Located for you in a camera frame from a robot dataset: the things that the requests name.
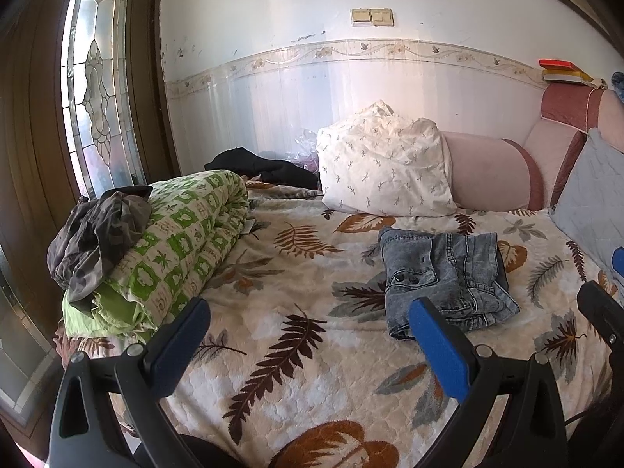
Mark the black cloth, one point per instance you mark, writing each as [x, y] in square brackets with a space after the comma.
[273, 168]

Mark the white sprig print pillow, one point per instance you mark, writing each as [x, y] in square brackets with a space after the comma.
[385, 161]

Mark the beige wall switch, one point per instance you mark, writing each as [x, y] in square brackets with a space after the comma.
[382, 16]
[361, 16]

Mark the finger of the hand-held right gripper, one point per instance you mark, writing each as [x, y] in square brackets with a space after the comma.
[604, 317]
[619, 263]

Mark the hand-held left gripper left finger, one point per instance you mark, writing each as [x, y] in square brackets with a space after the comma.
[180, 336]

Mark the clear plastic bag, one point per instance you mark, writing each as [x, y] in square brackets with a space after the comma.
[307, 146]

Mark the grey quilted pillow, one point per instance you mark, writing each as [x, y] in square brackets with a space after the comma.
[594, 195]

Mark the green patterned folded quilt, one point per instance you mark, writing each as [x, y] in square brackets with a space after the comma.
[185, 234]

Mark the red book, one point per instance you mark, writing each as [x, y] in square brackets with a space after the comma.
[558, 64]

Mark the wooden door with stained glass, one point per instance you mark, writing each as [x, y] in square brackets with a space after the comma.
[29, 107]

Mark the blue cloth item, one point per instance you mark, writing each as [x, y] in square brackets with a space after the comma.
[619, 87]

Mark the leaf print fleece blanket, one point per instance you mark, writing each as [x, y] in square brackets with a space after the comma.
[302, 263]

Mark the grey denim pants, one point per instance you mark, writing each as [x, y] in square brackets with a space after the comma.
[453, 263]

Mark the pink padded headboard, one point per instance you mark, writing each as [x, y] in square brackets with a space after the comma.
[487, 170]

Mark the dark grey crumpled garment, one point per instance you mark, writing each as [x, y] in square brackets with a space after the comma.
[92, 234]

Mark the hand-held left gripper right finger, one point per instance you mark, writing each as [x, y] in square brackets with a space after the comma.
[438, 351]

